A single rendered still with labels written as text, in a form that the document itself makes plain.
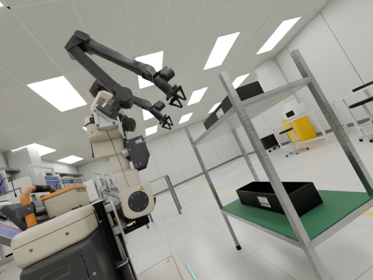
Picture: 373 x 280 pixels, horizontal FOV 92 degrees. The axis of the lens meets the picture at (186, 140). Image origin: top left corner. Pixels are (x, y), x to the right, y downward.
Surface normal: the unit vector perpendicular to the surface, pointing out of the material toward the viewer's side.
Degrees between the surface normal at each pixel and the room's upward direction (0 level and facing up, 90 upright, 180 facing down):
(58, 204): 92
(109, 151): 90
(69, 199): 92
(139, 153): 90
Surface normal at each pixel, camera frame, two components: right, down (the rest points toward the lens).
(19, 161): 0.18, -0.22
